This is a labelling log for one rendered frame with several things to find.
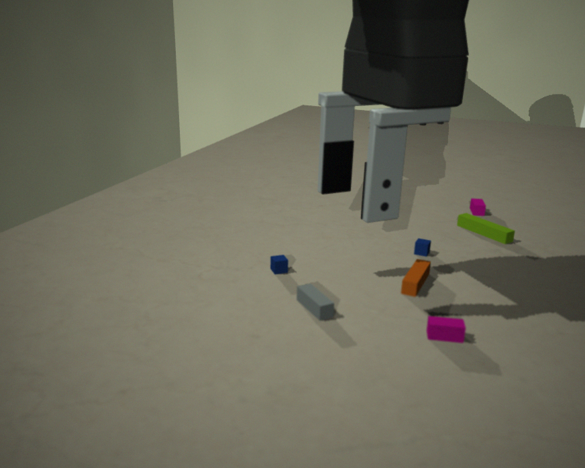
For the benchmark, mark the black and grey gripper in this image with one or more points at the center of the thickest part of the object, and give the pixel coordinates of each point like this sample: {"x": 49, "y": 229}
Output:
{"x": 410, "y": 55}

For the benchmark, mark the lime green rod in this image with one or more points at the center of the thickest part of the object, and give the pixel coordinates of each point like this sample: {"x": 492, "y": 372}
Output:
{"x": 486, "y": 228}

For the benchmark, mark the orange rectangular block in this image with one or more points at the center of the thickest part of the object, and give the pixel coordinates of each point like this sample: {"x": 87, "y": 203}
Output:
{"x": 415, "y": 277}

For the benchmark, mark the magenta block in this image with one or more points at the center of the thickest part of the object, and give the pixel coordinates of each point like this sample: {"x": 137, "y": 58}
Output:
{"x": 477, "y": 207}
{"x": 445, "y": 329}

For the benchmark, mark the small blue cube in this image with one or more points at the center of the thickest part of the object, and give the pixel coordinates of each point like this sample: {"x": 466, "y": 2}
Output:
{"x": 422, "y": 247}
{"x": 279, "y": 264}

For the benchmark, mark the grey rectangular block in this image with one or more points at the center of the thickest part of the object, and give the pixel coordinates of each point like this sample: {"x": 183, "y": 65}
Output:
{"x": 315, "y": 301}

